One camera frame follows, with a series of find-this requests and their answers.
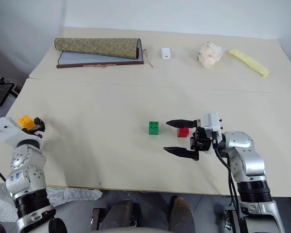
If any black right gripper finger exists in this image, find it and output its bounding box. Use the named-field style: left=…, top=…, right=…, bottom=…
left=165, top=118, right=197, bottom=129
left=163, top=146, right=200, bottom=161

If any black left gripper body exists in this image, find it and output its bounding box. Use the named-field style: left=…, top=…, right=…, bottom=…
left=21, top=126, right=43, bottom=139

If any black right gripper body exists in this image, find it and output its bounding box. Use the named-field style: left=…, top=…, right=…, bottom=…
left=189, top=118, right=214, bottom=161

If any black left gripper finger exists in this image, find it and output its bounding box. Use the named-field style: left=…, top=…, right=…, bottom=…
left=33, top=117, right=47, bottom=133

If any orange toy brick cube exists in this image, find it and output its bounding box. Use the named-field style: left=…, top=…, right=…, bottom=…
left=17, top=115, right=36, bottom=130

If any red toy brick cube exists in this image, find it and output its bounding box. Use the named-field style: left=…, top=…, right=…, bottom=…
left=177, top=127, right=190, bottom=138

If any green toy brick cube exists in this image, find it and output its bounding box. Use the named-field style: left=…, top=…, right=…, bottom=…
left=148, top=120, right=161, bottom=135

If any black stand with tray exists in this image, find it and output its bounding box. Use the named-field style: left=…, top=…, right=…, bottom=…
left=0, top=74, right=20, bottom=109

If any white power adapter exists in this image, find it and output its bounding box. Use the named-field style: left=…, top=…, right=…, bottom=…
left=161, top=47, right=172, bottom=60

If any crumpled clear plastic bag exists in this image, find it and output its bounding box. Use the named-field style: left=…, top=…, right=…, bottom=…
left=196, top=41, right=224, bottom=70

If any yellow folded cloth strip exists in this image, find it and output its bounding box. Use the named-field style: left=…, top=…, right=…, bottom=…
left=228, top=48, right=272, bottom=78

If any rolled patterned hanging scroll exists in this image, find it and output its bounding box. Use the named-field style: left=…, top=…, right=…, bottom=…
left=53, top=36, right=154, bottom=69

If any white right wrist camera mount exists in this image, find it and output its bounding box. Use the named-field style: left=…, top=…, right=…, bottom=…
left=202, top=111, right=224, bottom=139

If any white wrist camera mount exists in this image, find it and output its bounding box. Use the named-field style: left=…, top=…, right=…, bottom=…
left=202, top=111, right=224, bottom=139
left=0, top=117, right=43, bottom=148

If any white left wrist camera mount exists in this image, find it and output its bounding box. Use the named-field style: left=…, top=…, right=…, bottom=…
left=0, top=117, right=43, bottom=148

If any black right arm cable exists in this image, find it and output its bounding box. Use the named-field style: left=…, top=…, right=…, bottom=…
left=213, top=144, right=241, bottom=212

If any black metal bracket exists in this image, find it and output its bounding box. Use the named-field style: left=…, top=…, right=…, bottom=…
left=222, top=208, right=248, bottom=233

